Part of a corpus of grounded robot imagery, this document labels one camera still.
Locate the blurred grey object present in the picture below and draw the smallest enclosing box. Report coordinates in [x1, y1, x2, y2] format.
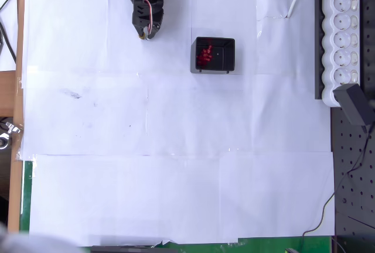
[0, 222, 81, 253]

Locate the white power strip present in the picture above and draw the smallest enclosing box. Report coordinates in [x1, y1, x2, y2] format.
[321, 0, 360, 108]

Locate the thin black adapter cable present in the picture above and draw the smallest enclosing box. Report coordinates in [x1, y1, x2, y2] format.
[301, 124, 373, 238]

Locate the black square bin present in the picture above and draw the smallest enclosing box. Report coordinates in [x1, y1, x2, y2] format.
[190, 36, 236, 74]

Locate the black power adapter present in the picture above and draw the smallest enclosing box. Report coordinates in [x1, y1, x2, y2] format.
[333, 83, 372, 127]

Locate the white paper table cover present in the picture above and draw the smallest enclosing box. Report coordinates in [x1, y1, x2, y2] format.
[19, 0, 336, 248]

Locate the black pegboard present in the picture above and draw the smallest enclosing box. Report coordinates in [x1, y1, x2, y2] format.
[330, 0, 375, 253]

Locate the metal clamp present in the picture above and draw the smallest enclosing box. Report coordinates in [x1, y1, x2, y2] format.
[0, 120, 23, 149]

